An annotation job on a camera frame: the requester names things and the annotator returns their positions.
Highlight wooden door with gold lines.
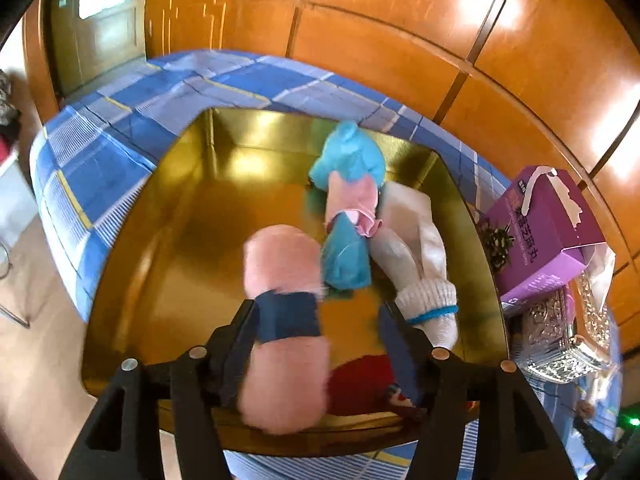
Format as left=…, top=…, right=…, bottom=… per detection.
left=145, top=0, right=301, bottom=58

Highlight pink fuzzy roll navy band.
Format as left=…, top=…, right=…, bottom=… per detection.
left=239, top=225, right=332, bottom=436

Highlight teal and pink socks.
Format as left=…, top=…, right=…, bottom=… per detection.
left=308, top=121, right=387, bottom=291

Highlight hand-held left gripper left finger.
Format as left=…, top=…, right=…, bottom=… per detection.
left=65, top=299, right=261, bottom=480

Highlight white sock with blue stripe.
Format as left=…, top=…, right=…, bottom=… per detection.
left=370, top=182, right=459, bottom=351

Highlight red plush sock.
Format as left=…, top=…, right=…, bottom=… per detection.
left=327, top=354, right=431, bottom=418

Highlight gold metal tray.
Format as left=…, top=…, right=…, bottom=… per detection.
left=80, top=106, right=511, bottom=458

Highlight white tissue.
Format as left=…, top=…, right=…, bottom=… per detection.
left=582, top=242, right=617, bottom=311

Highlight purple carton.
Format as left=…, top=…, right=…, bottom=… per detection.
left=482, top=166, right=606, bottom=303

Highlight metal frame leg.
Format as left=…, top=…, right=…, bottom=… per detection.
left=0, top=240, right=31, bottom=331

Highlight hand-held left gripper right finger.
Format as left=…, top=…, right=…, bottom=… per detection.
left=377, top=302, right=576, bottom=480

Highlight wooden door with glass pane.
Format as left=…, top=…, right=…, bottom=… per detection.
left=45, top=0, right=148, bottom=98

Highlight white furniture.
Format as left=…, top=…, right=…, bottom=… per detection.
left=0, top=155, right=40, bottom=256

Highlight ornate metallic tissue box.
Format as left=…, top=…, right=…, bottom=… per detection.
left=510, top=245, right=618, bottom=385

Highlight grey patterned cloth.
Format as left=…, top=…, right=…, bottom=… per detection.
left=0, top=70, right=21, bottom=128

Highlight red item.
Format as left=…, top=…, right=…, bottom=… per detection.
left=0, top=135, right=20, bottom=171

